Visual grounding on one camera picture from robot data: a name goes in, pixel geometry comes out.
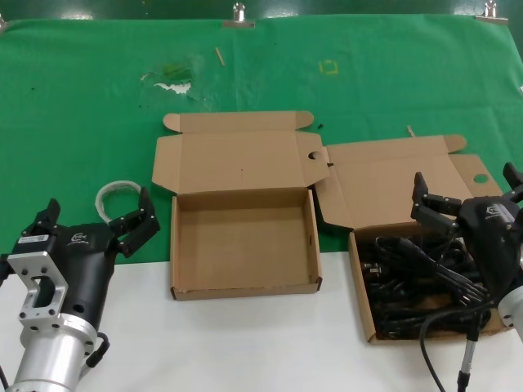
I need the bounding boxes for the right arm cable with connector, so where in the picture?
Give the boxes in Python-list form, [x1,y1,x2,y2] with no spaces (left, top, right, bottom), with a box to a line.
[419,310,491,392]

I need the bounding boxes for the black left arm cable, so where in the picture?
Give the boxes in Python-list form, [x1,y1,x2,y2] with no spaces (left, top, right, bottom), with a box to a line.
[87,331,111,368]

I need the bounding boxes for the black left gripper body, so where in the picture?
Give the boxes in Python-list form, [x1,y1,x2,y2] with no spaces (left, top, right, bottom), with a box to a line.
[16,222,123,327]

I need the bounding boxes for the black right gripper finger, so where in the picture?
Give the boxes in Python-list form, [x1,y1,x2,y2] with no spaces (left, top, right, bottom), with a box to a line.
[502,162,523,204]
[411,171,463,238]

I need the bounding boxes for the clear tape roll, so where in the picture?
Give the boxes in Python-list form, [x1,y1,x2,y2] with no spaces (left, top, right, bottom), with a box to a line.
[95,178,144,225]

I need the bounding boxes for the green table cloth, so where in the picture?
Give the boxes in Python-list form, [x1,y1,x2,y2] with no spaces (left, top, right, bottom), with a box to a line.
[0,14,523,267]

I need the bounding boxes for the open brown cardboard box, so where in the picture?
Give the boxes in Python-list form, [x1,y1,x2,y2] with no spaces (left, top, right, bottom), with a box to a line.
[151,109,330,302]
[325,134,523,346]

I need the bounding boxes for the clear tape patch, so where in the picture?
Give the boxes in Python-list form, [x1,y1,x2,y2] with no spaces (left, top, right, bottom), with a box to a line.
[140,52,208,100]

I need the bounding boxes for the silver binder clip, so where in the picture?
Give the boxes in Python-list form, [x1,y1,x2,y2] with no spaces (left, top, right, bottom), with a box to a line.
[476,0,510,25]
[222,2,257,29]

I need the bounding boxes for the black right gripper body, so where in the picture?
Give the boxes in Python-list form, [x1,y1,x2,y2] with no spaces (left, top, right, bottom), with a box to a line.
[457,195,523,303]

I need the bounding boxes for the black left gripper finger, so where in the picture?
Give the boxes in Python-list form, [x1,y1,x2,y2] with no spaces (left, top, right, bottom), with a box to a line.
[108,186,161,259]
[22,198,63,238]

